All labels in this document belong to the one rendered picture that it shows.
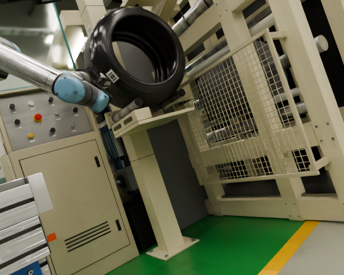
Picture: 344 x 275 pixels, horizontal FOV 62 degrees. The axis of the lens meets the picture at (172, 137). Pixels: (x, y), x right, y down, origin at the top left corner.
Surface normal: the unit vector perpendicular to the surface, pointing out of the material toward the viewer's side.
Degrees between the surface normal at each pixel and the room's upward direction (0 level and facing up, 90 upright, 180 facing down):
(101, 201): 90
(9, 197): 90
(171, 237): 90
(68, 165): 90
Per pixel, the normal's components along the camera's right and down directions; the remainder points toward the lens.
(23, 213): 0.64, -0.24
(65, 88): -0.12, 0.01
